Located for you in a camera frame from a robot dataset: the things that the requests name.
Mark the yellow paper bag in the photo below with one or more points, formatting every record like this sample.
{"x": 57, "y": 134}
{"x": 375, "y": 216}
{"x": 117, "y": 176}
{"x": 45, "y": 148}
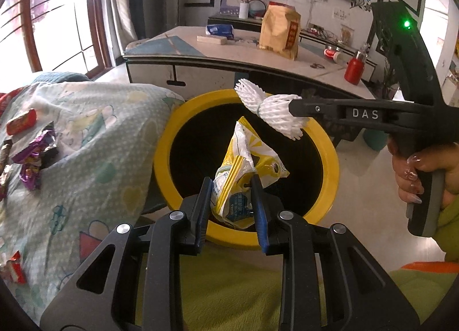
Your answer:
{"x": 279, "y": 30}

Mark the brown framed window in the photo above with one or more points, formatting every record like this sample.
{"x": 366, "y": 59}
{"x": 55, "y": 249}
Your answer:
{"x": 46, "y": 15}

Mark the yellow snack bag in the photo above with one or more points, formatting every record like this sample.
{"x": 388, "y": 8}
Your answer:
{"x": 247, "y": 162}

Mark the marble top coffee table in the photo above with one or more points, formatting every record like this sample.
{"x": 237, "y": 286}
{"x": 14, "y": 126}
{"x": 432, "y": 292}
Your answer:
{"x": 229, "y": 58}

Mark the red bottle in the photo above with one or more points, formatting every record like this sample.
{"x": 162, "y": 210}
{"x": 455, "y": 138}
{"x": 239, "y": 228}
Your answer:
{"x": 355, "y": 67}

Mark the blue tissue pack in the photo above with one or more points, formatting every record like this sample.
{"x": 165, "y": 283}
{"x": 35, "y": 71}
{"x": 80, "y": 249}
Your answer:
{"x": 219, "y": 30}

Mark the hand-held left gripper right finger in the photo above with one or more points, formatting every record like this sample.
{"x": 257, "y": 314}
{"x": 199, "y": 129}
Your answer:
{"x": 261, "y": 223}

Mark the red snack wrapper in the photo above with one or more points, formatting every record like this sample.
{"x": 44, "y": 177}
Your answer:
{"x": 15, "y": 270}
{"x": 22, "y": 121}

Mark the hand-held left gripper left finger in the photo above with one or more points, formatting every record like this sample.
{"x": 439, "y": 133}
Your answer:
{"x": 201, "y": 223}

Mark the person's right hand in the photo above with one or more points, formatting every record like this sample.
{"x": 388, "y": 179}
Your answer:
{"x": 430, "y": 161}

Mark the black television cabinet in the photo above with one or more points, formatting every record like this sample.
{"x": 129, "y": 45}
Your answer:
{"x": 315, "y": 35}

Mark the white foam fruit net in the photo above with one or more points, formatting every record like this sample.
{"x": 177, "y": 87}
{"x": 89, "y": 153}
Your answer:
{"x": 276, "y": 116}

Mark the yellow rimmed black trash bin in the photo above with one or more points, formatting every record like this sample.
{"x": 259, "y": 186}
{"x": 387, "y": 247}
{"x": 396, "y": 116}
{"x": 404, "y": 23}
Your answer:
{"x": 168, "y": 159}

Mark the white rectangular block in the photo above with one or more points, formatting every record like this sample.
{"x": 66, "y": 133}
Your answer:
{"x": 211, "y": 40}

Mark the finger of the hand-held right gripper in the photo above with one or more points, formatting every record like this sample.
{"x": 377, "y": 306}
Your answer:
{"x": 315, "y": 109}

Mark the white vase with red flowers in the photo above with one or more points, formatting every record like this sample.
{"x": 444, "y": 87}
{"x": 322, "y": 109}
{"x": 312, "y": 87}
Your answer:
{"x": 244, "y": 5}

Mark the red lidded jar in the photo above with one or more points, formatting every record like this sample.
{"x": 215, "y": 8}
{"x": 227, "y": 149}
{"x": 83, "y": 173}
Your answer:
{"x": 334, "y": 54}

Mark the teal round container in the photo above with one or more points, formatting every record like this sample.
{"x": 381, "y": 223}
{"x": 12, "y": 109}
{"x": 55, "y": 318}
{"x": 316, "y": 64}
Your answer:
{"x": 376, "y": 140}

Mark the person's green clothing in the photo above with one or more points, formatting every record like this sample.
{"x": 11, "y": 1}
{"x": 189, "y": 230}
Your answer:
{"x": 229, "y": 288}

